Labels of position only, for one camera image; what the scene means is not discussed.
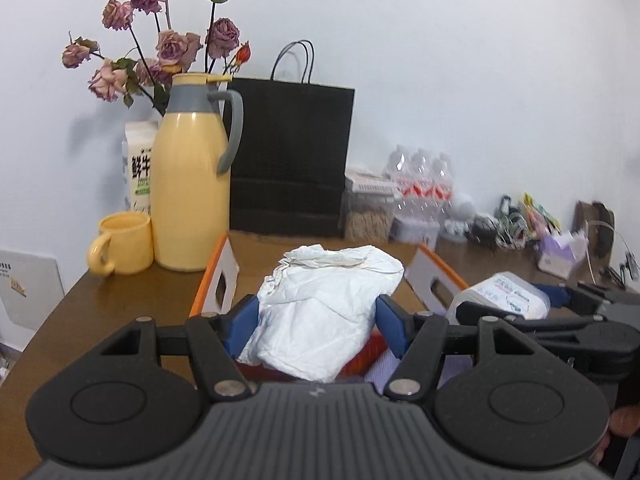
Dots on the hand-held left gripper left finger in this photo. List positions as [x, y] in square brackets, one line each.
[240, 322]

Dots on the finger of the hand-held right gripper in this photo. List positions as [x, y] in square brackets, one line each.
[555, 294]
[550, 325]

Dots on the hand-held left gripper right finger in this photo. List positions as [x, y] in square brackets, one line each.
[392, 327]

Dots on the white wet wipes packet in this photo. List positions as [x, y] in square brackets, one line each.
[505, 292]

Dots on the red cardboard box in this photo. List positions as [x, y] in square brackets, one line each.
[225, 265]

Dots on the white plastic bag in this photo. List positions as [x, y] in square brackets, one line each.
[320, 310]

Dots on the person's right hand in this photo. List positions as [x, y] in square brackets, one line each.
[625, 420]

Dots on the purple tissue box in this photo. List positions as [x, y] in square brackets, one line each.
[555, 255]

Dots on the dark brown pouch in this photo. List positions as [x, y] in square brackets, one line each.
[600, 225]

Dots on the colourful packets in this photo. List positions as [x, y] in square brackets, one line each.
[540, 212]

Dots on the white plastic tub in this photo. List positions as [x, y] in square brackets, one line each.
[415, 232]

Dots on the clear container with white lid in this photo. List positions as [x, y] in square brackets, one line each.
[367, 220]

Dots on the yellow mug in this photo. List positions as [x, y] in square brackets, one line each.
[127, 245]

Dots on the yellow thermos jug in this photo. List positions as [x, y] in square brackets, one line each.
[190, 185]

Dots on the black paper bag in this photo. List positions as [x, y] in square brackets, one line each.
[290, 160]

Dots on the white milk carton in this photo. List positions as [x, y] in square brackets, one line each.
[140, 160]

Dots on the dried rose bouquet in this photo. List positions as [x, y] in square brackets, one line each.
[172, 47]

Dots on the white round camera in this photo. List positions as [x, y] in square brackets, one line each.
[462, 207]

